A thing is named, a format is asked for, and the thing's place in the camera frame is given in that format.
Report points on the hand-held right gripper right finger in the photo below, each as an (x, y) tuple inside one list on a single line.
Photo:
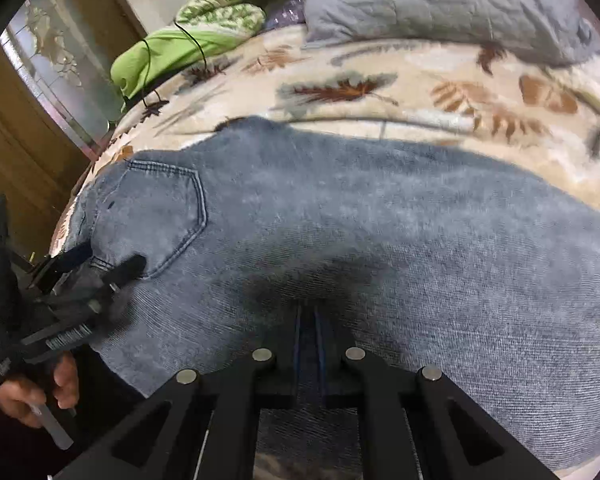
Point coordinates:
[(320, 345)]

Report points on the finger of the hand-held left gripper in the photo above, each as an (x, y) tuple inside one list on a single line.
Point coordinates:
[(125, 270), (70, 257)]

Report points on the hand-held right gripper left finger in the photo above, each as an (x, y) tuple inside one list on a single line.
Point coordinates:
[(298, 345)]

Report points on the grey-blue denim pants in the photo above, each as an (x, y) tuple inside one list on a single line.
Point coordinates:
[(330, 210)]

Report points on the person's left hand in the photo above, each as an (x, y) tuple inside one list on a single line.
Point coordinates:
[(20, 395)]

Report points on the wooden door with glass panel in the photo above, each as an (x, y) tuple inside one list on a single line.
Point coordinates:
[(10, 135)]

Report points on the lime green cloth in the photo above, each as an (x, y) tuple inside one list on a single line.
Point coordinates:
[(165, 55)]

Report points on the leaf print fleece blanket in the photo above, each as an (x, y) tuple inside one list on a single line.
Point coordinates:
[(380, 97)]

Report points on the purple plastic bag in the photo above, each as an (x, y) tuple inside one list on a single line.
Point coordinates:
[(285, 12)]

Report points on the grey quilted pillow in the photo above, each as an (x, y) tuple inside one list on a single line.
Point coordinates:
[(430, 0)]

